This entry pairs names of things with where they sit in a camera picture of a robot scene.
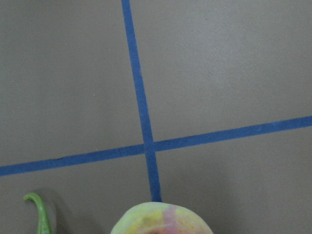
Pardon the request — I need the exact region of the red chili pepper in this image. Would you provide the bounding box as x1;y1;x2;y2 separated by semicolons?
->
23;192;53;234

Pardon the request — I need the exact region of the pink yellow peach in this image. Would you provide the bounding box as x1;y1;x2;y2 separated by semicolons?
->
111;202;213;234

